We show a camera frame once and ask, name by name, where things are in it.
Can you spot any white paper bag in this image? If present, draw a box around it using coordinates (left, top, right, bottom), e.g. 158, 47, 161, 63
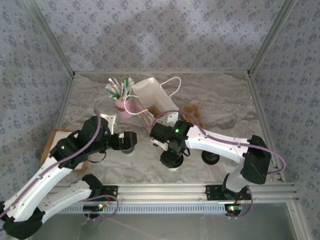
123, 76, 183, 132

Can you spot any wooden tray with napkin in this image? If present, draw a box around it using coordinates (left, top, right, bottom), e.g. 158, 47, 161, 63
39, 128, 88, 173

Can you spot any pink sachet holder cup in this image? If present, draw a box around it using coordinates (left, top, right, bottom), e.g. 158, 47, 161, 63
114, 96, 137, 120

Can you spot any small circuit board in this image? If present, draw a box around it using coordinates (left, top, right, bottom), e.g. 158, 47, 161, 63
224, 203, 244, 216
83, 203, 106, 213

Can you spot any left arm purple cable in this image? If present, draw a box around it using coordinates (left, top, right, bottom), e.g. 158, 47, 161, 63
0, 108, 123, 222

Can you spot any aluminium table edge rail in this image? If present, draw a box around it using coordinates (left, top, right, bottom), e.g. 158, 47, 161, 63
247, 72, 286, 183
37, 73, 77, 185

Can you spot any wide aluminium base rail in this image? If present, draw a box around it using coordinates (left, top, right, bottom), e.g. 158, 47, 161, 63
27, 183, 300, 203

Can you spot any white slotted cable duct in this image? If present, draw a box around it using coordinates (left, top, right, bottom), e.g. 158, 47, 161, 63
37, 204, 242, 215

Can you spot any thin aluminium rail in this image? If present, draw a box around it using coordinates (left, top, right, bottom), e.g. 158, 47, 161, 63
74, 70, 250, 75

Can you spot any aluminium frame post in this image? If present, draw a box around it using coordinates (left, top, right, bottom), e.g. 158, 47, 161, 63
24, 0, 76, 76
248, 0, 298, 73

